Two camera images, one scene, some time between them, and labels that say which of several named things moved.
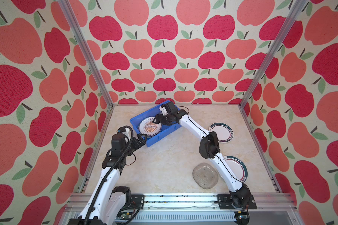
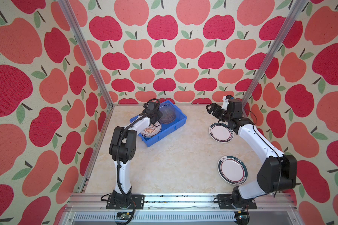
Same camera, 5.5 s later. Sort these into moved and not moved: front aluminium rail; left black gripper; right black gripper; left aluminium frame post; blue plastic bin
Moved: right black gripper; left black gripper
Not moved: blue plastic bin; left aluminium frame post; front aluminium rail
